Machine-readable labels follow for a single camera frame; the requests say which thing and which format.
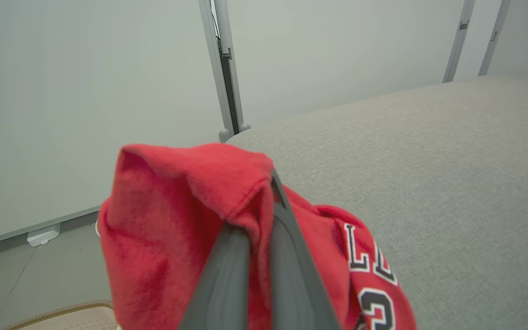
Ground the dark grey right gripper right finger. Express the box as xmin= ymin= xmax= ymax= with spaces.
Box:
xmin=269 ymin=169 xmax=341 ymax=330

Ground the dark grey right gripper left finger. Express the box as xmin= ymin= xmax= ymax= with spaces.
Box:
xmin=179 ymin=223 xmax=251 ymax=330

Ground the red lettered sweatshirt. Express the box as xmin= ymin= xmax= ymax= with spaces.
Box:
xmin=98 ymin=143 xmax=417 ymax=330

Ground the white partition foot bracket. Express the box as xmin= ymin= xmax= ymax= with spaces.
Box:
xmin=27 ymin=223 xmax=61 ymax=248

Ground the grey metal partition post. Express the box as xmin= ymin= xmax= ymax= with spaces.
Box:
xmin=198 ymin=0 xmax=251 ymax=142
xmin=478 ymin=0 xmax=511 ymax=77
xmin=443 ymin=0 xmax=475 ymax=83

